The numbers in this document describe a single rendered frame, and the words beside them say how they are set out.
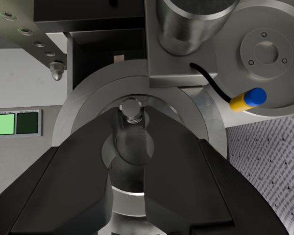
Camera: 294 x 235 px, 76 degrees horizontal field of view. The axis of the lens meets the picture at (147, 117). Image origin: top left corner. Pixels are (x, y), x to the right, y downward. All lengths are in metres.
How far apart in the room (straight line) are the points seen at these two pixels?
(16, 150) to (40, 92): 2.11
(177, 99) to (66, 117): 0.10
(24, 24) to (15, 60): 2.52
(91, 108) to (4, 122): 0.46
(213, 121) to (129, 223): 0.11
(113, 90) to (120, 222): 0.11
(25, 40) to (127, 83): 0.35
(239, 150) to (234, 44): 0.23
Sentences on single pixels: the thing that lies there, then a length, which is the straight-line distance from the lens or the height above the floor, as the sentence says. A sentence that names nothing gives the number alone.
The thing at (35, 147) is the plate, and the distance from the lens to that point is 0.57.
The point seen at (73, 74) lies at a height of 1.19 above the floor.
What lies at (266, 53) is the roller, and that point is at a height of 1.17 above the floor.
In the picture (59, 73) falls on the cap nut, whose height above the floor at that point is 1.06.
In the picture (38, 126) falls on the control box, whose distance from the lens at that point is 0.56.
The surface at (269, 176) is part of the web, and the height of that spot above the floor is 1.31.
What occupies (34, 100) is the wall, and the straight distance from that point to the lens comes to 2.68.
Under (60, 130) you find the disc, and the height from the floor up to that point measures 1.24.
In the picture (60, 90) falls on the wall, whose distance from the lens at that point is 2.59.
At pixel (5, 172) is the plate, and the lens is 0.61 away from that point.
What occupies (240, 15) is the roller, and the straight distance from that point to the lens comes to 0.22.
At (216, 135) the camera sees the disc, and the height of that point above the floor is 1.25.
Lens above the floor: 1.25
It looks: 7 degrees down
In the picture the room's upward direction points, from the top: 177 degrees clockwise
